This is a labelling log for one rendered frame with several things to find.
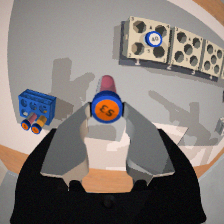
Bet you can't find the blue tube rack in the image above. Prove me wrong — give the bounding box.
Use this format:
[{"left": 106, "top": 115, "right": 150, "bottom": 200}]
[{"left": 18, "top": 89, "right": 57, "bottom": 126}]

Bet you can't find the beige bucket adapter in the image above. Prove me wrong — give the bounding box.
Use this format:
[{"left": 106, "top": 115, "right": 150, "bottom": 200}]
[
  {"left": 166, "top": 27, "right": 203, "bottom": 70},
  {"left": 122, "top": 16, "right": 170, "bottom": 63},
  {"left": 198, "top": 39, "right": 224, "bottom": 77}
]

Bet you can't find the grey flat mat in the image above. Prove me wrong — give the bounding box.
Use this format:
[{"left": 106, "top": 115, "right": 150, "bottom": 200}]
[{"left": 7, "top": 0, "right": 224, "bottom": 146}]

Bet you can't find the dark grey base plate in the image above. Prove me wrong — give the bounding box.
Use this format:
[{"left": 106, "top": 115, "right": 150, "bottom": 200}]
[{"left": 119, "top": 21, "right": 218, "bottom": 82}]

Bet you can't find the cream bucket adapter with holes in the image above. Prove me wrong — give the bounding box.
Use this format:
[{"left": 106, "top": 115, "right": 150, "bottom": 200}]
[{"left": 219, "top": 55, "right": 224, "bottom": 79}]

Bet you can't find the white tube rack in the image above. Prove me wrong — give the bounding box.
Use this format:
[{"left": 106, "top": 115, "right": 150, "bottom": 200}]
[{"left": 215, "top": 117, "right": 224, "bottom": 136}]

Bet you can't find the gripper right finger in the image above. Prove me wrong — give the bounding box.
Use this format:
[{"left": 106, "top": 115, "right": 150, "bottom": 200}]
[{"left": 122, "top": 102, "right": 207, "bottom": 224}]

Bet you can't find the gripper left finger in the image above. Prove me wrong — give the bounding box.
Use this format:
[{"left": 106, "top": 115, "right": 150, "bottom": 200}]
[{"left": 10, "top": 101, "right": 92, "bottom": 224}]

